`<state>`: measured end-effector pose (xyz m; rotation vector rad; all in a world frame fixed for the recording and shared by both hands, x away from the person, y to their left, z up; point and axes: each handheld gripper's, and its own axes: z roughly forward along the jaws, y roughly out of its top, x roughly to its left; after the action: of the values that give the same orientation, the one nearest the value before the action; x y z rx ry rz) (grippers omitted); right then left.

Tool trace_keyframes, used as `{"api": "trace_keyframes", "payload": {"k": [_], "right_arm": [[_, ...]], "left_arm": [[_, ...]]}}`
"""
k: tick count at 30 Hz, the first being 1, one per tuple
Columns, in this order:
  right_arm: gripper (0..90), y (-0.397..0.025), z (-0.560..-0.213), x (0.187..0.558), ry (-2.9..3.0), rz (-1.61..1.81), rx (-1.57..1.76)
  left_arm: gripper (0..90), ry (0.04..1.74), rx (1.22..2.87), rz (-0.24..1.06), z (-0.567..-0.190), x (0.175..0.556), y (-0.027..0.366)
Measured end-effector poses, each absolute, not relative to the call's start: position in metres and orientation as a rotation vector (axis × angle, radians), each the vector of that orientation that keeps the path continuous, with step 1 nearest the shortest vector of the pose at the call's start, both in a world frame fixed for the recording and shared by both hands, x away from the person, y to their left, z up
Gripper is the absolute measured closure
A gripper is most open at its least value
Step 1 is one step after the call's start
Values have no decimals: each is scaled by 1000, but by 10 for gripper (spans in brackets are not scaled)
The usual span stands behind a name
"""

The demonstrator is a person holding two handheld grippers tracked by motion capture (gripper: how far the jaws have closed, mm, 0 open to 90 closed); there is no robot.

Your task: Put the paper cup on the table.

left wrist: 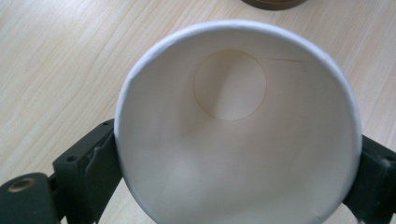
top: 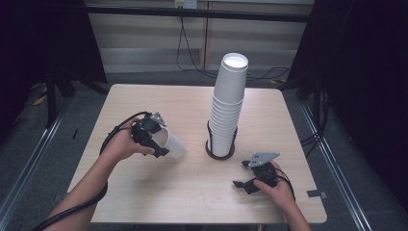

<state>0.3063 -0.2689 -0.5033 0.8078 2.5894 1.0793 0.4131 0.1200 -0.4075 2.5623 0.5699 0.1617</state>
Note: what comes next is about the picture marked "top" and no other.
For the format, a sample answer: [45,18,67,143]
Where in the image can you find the metal floor rail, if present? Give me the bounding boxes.
[299,101,373,231]
[0,95,72,222]

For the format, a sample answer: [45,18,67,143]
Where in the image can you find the single white paper cup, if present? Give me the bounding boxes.
[150,127,187,159]

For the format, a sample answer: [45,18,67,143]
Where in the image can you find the brown and black cup holder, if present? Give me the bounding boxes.
[205,119,240,161]

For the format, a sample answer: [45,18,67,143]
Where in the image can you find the black wall cables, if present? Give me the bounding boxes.
[174,15,293,82]

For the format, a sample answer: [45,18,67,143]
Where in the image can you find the black curtain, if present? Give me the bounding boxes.
[0,0,108,142]
[286,0,408,210]

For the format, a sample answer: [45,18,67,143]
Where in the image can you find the black cable bundle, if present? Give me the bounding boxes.
[299,90,332,157]

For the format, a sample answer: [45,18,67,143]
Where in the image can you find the black metal stand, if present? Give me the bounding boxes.
[43,68,78,129]

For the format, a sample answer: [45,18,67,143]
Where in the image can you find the person's right hand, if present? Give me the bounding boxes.
[252,160,296,212]

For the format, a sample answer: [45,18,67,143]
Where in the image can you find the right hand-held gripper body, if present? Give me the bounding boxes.
[242,151,281,190]

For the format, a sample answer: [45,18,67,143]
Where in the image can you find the person's left hand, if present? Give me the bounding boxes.
[101,116,156,164]

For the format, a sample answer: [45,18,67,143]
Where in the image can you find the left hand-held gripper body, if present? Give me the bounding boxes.
[130,111,168,152]

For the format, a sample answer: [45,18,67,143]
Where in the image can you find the grey tape piece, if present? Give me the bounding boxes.
[306,189,328,199]

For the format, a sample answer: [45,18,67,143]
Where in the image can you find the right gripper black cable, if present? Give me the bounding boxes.
[274,167,296,201]

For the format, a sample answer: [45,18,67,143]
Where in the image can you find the white power socket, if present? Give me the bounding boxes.
[173,0,198,10]

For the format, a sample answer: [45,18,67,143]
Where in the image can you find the black horizontal bar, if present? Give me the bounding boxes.
[84,5,311,24]

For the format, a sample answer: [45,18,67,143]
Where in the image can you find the yellow floor tape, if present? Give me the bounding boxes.
[33,93,48,107]

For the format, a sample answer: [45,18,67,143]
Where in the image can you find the stack of white paper cups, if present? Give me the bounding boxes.
[207,52,250,158]

